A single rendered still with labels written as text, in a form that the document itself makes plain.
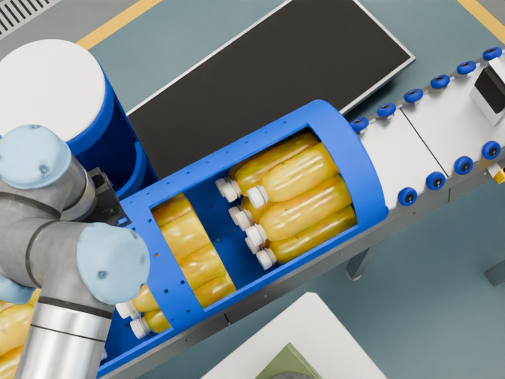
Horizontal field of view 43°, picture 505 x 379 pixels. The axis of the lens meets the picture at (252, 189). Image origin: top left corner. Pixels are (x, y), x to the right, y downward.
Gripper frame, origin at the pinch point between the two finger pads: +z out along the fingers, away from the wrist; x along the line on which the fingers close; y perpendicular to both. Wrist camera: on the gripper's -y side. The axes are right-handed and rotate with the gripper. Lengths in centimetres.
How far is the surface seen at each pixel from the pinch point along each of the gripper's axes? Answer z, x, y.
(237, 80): 120, 75, 58
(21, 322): 14.9, -1.7, -19.6
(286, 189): 15.7, -3.1, 33.8
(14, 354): 19.5, -5.0, -24.2
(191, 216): 14.8, 0.8, 15.7
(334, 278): 135, -6, 54
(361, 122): 37, 9, 61
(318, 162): 14.7, -1.5, 41.6
